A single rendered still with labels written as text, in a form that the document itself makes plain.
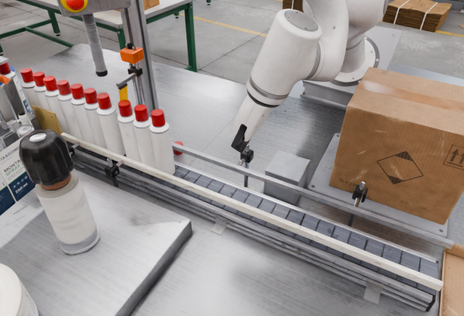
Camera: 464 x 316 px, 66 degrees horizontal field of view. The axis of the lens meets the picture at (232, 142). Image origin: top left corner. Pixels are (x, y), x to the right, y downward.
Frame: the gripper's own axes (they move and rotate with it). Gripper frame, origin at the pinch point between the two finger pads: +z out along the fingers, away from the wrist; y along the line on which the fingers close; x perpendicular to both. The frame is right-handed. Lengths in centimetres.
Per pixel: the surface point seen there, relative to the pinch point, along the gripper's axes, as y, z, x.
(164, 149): 1.6, 15.8, -17.0
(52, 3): -115, 100, -189
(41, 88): 1, 25, -61
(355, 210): -3.0, 1.1, 29.9
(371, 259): 4.1, 3.8, 37.1
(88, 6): -3.8, -6.9, -48.6
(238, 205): 4.1, 14.4, 7.2
